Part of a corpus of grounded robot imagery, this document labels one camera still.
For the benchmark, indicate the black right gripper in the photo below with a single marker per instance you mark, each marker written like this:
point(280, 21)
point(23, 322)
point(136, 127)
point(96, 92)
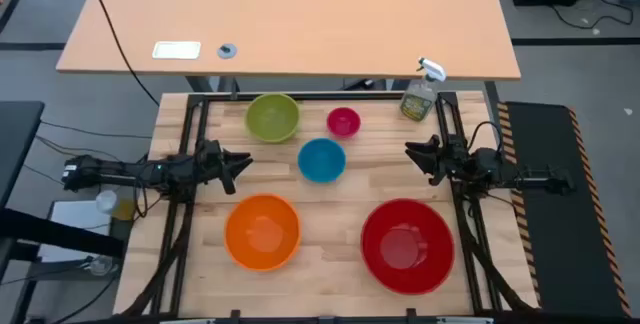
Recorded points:
point(450, 159)

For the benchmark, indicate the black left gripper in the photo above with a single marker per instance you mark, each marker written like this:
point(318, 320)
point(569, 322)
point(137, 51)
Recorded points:
point(211, 160)

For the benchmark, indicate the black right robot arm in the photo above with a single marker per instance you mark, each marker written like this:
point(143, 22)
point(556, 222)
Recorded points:
point(505, 174)

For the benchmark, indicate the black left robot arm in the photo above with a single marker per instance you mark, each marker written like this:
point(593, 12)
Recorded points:
point(125, 171)

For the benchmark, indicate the spray bottle with green label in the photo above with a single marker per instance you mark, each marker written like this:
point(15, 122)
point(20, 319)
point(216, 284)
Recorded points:
point(419, 103)

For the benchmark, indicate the green plastic bowl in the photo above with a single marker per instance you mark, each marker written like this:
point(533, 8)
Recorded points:
point(272, 118)

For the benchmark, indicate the orange plastic bowl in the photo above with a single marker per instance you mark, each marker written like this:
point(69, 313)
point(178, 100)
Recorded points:
point(262, 232)

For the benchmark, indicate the blue plastic bowl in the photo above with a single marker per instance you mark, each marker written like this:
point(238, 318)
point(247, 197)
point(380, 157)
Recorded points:
point(321, 160)

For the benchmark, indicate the small pink plastic bowl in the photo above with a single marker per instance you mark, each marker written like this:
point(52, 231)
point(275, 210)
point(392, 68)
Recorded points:
point(343, 122)

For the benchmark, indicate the large red plastic bowl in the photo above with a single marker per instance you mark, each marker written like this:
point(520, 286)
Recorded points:
point(407, 246)

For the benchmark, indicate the grey round desk grommet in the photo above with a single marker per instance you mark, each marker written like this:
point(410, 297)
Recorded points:
point(227, 51)

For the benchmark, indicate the white rectangular tray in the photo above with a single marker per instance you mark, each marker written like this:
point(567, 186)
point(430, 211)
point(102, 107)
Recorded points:
point(176, 50)

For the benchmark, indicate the clear bottle with yellow liquid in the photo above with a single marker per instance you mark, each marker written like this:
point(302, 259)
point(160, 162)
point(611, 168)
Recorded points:
point(112, 205)

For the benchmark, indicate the black mat with hazard stripes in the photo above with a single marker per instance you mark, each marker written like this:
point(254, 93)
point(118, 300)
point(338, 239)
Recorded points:
point(560, 204)

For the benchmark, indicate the white flat board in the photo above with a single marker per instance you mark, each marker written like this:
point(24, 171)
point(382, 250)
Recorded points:
point(75, 214)

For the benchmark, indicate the light wooden desk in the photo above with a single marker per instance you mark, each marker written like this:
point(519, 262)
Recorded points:
point(310, 14)

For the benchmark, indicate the black bar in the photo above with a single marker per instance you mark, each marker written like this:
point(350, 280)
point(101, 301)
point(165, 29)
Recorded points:
point(50, 231)

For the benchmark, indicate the black side desk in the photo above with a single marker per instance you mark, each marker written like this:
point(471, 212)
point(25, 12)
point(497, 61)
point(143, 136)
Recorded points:
point(15, 139)

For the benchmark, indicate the black metal table frame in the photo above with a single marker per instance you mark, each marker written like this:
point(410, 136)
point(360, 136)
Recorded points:
point(220, 97)

